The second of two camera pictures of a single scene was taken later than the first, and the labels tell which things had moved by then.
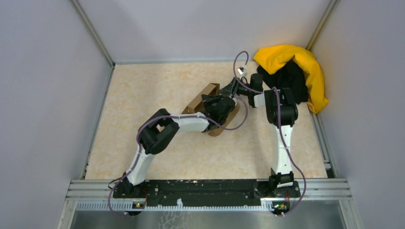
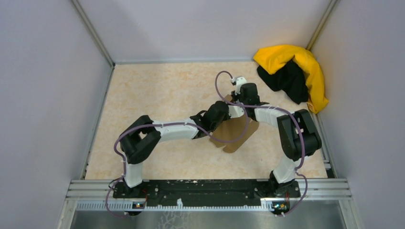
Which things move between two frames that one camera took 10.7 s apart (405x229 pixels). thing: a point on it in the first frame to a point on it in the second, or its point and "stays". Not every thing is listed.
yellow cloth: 271,58 stays
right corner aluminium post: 332,4 stays
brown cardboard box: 197,106 to 232,129
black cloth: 292,77 stays
